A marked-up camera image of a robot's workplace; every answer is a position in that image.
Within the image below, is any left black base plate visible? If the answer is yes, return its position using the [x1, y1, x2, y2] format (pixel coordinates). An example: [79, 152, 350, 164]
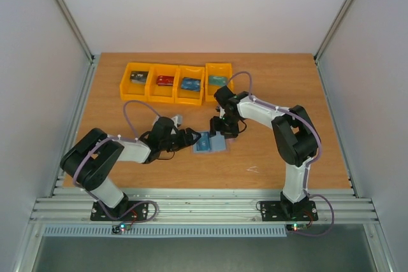
[90, 200, 152, 222]

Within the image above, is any green circuit board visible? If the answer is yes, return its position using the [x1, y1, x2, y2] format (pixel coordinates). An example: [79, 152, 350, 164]
[112, 224, 131, 234]
[286, 223, 311, 232]

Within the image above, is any red card stack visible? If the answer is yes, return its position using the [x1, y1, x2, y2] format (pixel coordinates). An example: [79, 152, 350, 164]
[156, 75, 175, 87]

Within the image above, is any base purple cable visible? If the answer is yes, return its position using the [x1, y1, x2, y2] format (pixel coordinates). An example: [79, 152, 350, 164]
[291, 194, 335, 238]
[108, 201, 159, 224]

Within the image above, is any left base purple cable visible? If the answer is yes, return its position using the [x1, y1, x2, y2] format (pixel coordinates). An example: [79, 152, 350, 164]
[108, 201, 159, 224]

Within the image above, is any yellow bin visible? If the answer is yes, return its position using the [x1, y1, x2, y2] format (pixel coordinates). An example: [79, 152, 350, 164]
[204, 63, 233, 103]
[147, 64, 179, 103]
[175, 66, 205, 106]
[119, 62, 152, 102]

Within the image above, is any right green circuit board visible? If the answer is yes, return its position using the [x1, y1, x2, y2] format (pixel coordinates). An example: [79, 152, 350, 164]
[286, 223, 311, 232]

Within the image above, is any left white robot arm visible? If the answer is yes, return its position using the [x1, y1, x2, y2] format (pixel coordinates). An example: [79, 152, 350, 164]
[60, 115, 201, 220]

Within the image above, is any left green circuit board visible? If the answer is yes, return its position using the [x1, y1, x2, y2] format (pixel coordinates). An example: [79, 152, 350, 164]
[112, 224, 131, 234]

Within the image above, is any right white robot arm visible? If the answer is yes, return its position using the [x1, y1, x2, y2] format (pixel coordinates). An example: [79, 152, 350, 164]
[210, 86, 321, 219]

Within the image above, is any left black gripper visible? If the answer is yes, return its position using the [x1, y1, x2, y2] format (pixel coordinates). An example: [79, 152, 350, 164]
[161, 128, 201, 152]

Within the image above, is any blue credit card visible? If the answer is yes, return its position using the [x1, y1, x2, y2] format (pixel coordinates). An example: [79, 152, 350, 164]
[194, 131, 211, 153]

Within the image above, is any teal card stack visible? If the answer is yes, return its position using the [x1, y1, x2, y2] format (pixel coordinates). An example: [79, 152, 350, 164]
[208, 75, 228, 87]

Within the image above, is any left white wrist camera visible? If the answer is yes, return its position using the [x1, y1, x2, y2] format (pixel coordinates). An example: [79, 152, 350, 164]
[152, 114, 183, 128]

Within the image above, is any blue card stack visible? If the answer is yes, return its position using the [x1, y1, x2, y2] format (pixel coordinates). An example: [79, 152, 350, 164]
[180, 77, 201, 92]

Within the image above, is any grey slotted cable duct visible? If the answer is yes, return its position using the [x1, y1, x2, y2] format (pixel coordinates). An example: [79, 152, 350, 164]
[43, 224, 287, 238]

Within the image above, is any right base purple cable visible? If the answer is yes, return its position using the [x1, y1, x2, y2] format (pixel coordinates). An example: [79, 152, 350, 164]
[291, 194, 335, 238]

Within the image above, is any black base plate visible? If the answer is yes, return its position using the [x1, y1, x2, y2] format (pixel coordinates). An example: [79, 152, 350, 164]
[90, 200, 152, 222]
[257, 200, 319, 222]

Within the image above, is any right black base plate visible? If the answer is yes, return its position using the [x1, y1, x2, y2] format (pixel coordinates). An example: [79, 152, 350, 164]
[257, 200, 319, 222]

